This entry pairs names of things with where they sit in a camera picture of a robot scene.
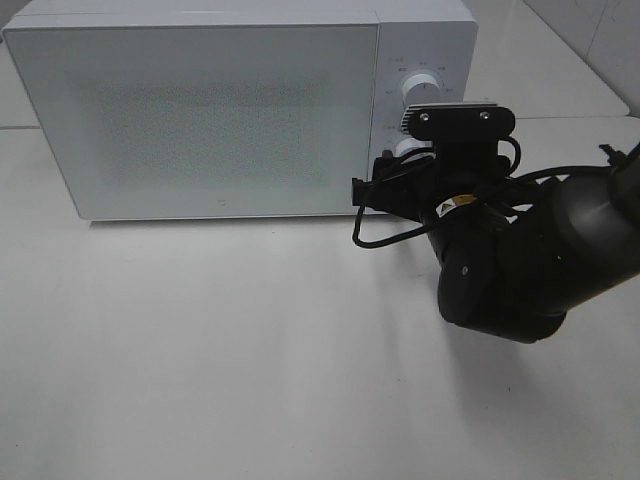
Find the white microwave door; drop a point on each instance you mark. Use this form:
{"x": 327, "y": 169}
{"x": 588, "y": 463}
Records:
{"x": 185, "y": 123}

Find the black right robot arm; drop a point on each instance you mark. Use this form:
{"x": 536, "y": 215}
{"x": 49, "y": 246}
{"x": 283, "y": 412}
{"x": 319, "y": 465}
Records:
{"x": 516, "y": 252}

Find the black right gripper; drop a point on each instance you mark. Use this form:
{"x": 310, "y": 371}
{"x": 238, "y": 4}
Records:
{"x": 460, "y": 172}

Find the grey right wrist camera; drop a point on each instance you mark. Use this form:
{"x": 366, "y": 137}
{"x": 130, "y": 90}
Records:
{"x": 457, "y": 122}

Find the white microwave oven body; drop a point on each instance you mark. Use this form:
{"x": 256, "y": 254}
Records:
{"x": 412, "y": 36}

